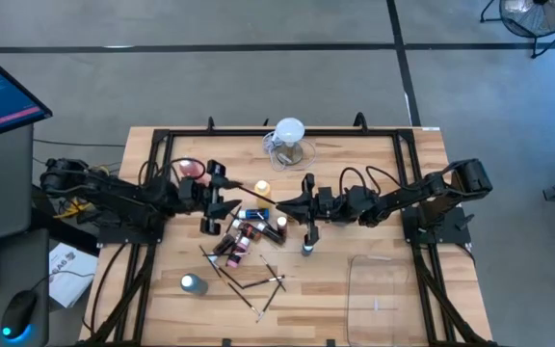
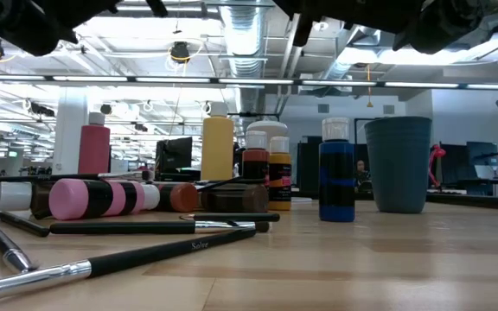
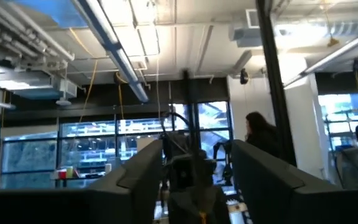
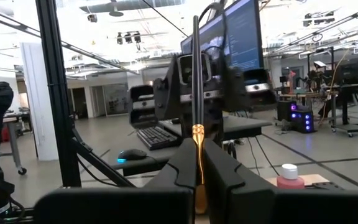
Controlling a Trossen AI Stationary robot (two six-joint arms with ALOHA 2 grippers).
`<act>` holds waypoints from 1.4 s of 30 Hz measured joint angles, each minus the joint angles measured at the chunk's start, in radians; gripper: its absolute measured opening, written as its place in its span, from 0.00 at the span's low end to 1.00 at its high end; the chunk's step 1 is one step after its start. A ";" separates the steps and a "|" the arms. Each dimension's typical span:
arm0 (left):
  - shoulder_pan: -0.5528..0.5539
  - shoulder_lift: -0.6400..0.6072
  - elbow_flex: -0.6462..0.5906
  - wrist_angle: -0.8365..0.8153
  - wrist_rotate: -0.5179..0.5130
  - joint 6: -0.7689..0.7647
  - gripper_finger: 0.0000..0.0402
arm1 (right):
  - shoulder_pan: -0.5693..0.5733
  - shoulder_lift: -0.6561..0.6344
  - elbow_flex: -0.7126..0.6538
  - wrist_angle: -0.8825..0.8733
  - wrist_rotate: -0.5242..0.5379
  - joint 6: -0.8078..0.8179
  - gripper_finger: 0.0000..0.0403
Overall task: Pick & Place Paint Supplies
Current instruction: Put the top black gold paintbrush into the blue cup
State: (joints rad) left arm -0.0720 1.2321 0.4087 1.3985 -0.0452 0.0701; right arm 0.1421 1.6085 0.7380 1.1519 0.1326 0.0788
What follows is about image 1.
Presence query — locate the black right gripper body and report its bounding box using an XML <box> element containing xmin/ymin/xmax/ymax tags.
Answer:
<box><xmin>301</xmin><ymin>172</ymin><xmax>339</xmax><ymax>247</ymax></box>

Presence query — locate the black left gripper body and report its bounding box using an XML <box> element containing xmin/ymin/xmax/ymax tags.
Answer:
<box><xmin>177</xmin><ymin>160</ymin><xmax>226</xmax><ymax>236</ymax></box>

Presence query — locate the small dark brown paint bottle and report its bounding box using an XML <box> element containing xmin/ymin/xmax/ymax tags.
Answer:
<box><xmin>256</xmin><ymin>221</ymin><xmax>286</xmax><ymax>246</ymax></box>

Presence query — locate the black paintbrush silver ferrule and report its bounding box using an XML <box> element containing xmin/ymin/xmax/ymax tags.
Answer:
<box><xmin>241</xmin><ymin>274</ymin><xmax>287</xmax><ymax>290</ymax></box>
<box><xmin>226</xmin><ymin>282</ymin><xmax>263</xmax><ymax>317</ymax></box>
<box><xmin>258</xmin><ymin>254</ymin><xmax>287</xmax><ymax>293</ymax></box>

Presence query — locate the large pink paint bottle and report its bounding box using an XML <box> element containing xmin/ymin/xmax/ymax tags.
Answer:
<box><xmin>179</xmin><ymin>159</ymin><xmax>211</xmax><ymax>187</ymax></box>

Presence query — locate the large yellow paint bottle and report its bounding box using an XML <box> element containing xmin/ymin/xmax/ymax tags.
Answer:
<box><xmin>253</xmin><ymin>179</ymin><xmax>273</xmax><ymax>209</ymax></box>

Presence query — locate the small pink paint bottle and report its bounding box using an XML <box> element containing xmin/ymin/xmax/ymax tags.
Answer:
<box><xmin>225</xmin><ymin>234</ymin><xmax>252</xmax><ymax>269</ymax></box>

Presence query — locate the large teal paint bottle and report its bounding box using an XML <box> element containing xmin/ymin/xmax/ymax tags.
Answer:
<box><xmin>179</xmin><ymin>273</ymin><xmax>210</xmax><ymax>297</ymax></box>

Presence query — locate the white bulb table lamp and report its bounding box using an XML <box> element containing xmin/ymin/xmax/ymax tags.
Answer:
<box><xmin>271</xmin><ymin>117</ymin><xmax>306</xmax><ymax>166</ymax></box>

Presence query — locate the clear plastic bin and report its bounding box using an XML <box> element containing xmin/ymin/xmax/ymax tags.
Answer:
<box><xmin>346</xmin><ymin>254</ymin><xmax>411</xmax><ymax>347</ymax></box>

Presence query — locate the white paper booklet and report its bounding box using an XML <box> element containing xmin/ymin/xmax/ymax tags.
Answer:
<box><xmin>48</xmin><ymin>242</ymin><xmax>99</xmax><ymax>309</ymax></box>

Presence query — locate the grey desk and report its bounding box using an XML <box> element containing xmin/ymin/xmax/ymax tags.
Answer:
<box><xmin>0</xmin><ymin>123</ymin><xmax>51</xmax><ymax>347</ymax></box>

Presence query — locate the black computer mouse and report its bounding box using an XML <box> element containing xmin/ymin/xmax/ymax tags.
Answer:
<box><xmin>0</xmin><ymin>289</ymin><xmax>38</xmax><ymax>341</ymax></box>

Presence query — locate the black floor fan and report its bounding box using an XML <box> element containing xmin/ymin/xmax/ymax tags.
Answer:
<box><xmin>479</xmin><ymin>0</ymin><xmax>555</xmax><ymax>60</ymax></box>

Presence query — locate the thin wooden-handled paintbrush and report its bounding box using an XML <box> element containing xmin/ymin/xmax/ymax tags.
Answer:
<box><xmin>253</xmin><ymin>210</ymin><xmax>278</xmax><ymax>247</ymax></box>

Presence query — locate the yellow cable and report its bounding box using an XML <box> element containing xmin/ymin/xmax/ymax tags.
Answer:
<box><xmin>54</xmin><ymin>166</ymin><xmax>113</xmax><ymax>221</ymax></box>

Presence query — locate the black floor cable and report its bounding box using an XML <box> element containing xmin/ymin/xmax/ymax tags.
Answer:
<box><xmin>33</xmin><ymin>138</ymin><xmax>127</xmax><ymax>148</ymax></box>

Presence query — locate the black mouse cable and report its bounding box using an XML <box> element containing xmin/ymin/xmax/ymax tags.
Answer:
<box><xmin>29</xmin><ymin>268</ymin><xmax>96</xmax><ymax>296</ymax></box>

